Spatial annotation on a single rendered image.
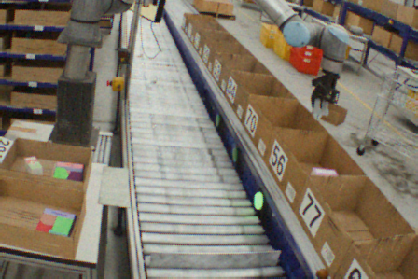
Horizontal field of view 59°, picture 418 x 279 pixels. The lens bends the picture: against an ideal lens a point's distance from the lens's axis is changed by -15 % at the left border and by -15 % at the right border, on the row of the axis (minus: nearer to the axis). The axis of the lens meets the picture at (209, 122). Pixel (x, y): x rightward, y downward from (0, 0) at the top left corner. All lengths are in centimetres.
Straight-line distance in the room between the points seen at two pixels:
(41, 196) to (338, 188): 114
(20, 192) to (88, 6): 85
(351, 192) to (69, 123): 130
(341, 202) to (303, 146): 40
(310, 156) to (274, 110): 40
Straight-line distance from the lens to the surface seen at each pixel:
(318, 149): 199
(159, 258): 141
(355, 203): 174
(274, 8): 148
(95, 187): 178
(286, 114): 230
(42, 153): 192
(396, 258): 146
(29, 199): 166
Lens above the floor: 173
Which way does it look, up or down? 23 degrees down
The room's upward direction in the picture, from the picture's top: 11 degrees clockwise
